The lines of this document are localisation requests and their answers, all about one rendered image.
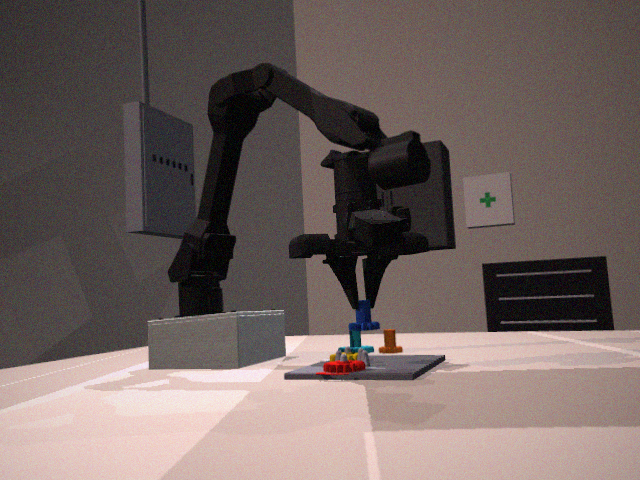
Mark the orange gear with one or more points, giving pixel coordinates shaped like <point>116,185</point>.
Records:
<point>389,343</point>

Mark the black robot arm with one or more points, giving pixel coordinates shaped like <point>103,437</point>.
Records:
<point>234,106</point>

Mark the teal gear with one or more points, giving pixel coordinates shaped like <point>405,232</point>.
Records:
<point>355,343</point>

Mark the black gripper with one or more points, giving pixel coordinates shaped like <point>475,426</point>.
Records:
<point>339,253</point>

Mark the blue gear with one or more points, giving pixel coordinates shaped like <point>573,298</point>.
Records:
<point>363,318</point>

